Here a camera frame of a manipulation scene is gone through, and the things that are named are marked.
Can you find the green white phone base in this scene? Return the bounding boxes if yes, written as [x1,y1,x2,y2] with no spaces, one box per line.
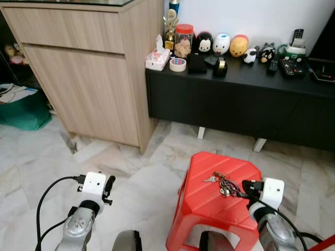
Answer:
[277,43,308,62]

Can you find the black tape dispenser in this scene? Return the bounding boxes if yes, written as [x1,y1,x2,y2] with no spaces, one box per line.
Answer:
[212,56,228,78]

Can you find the light wood cabinet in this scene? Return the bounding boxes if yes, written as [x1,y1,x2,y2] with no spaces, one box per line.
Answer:
[0,0,165,155]

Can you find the pink tissue box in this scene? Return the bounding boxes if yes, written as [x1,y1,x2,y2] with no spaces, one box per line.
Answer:
[146,35,171,71]

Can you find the robot right leg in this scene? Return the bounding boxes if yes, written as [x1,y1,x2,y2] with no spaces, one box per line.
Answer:
[199,230,223,251]

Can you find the red lidded snack jar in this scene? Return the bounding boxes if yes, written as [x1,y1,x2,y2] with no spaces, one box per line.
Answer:
[174,24,195,58]

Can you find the pink plush toy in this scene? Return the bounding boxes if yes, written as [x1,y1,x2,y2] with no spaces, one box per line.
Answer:
[3,44,27,66]

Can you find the small white dog plush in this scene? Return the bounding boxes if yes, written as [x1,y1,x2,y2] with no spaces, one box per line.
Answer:
[242,47,260,64]

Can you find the black cat plush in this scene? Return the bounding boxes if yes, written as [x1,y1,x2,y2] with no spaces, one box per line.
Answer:
[260,43,276,63]

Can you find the white tape roll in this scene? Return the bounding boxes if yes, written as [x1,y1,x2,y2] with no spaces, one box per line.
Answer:
[169,58,187,72]

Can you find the gold trophy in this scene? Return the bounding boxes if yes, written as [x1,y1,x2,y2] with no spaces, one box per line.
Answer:
[163,0,181,51]

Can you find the metal key bunch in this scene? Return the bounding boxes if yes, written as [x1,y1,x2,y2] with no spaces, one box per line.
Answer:
[203,172,247,198]

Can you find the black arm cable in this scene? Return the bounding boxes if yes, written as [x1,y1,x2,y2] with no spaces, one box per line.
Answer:
[35,175,87,251]
[255,198,310,251]

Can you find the yellow round plush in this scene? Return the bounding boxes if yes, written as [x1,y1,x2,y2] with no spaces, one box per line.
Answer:
[229,35,250,58]

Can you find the black cordless phone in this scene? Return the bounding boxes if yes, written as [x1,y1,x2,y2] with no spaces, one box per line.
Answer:
[292,29,305,48]

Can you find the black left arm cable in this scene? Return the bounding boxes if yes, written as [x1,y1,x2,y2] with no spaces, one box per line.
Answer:
[35,175,87,251]

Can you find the green bag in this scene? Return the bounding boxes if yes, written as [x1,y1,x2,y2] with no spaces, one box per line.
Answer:
[0,89,53,131]

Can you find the robot left leg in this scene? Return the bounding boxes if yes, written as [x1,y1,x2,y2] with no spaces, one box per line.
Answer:
[111,230,143,251]

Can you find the white papers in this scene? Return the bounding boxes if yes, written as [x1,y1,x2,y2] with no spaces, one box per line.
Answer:
[0,84,37,104]

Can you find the black mouse plush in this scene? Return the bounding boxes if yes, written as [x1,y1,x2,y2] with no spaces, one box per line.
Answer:
[195,31,214,55]

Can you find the black set-top box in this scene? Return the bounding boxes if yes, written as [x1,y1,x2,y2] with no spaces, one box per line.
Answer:
[309,58,335,84]

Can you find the robot leg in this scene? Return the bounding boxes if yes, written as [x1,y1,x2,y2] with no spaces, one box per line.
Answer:
[111,230,143,251]
[199,230,223,251]

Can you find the black low sideboard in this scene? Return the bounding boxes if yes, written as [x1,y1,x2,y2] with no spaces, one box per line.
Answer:
[146,52,335,152]

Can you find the black wallet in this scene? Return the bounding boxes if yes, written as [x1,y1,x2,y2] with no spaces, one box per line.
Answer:
[187,52,208,74]

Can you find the black coloured button keypad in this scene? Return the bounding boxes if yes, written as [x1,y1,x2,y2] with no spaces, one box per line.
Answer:
[279,56,308,79]

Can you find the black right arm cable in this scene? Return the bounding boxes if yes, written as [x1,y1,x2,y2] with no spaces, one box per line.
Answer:
[255,198,310,251]

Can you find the red plastic stool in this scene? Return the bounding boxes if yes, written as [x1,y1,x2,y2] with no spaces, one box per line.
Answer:
[166,152,262,251]

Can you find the white round plush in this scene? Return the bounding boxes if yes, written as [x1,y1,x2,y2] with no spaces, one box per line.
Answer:
[213,33,231,56]

